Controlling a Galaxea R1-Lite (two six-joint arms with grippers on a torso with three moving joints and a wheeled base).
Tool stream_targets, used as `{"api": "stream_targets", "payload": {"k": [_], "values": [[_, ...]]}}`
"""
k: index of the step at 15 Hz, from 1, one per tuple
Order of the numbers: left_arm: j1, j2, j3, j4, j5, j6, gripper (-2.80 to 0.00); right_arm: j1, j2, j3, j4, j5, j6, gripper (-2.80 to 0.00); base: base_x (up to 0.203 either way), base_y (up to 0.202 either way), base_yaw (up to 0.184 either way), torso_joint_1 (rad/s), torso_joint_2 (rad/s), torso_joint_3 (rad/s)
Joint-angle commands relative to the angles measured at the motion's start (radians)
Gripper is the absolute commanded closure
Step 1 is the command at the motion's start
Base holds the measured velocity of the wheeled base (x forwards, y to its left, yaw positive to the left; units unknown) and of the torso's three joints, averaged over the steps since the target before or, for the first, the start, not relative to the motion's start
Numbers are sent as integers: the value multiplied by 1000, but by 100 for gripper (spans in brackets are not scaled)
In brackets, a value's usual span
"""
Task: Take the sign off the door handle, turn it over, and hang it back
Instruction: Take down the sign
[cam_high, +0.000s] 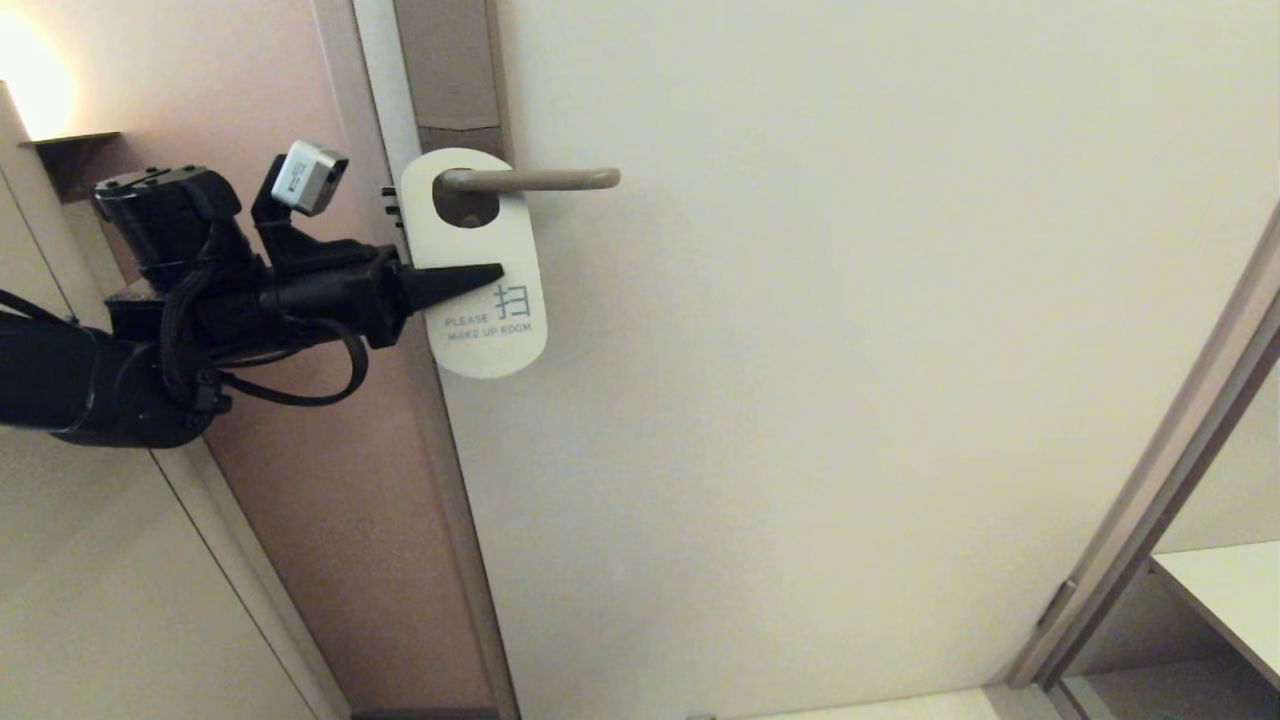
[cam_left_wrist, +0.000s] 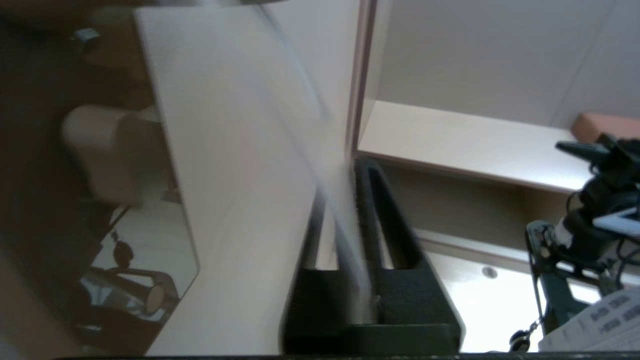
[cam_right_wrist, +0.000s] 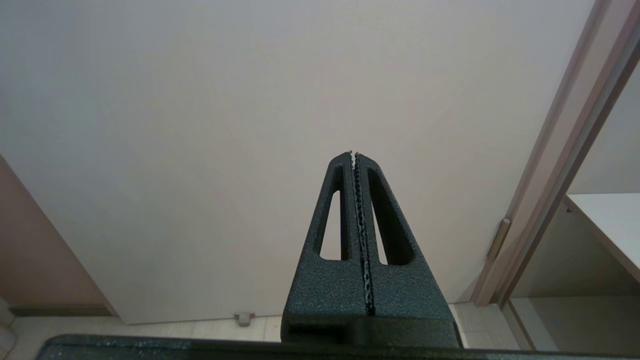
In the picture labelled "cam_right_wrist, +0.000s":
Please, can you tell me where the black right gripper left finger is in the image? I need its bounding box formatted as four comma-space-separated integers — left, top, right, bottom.
281, 152, 371, 346

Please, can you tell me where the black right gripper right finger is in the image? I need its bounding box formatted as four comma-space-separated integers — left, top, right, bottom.
356, 152, 458, 326

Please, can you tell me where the white room door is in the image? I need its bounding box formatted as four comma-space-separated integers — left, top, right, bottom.
0, 0, 597, 325

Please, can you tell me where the white shelf board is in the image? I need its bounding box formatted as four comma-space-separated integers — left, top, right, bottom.
564, 194, 640, 283

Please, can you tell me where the dark skirting board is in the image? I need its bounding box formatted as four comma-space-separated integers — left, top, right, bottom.
7, 304, 115, 317

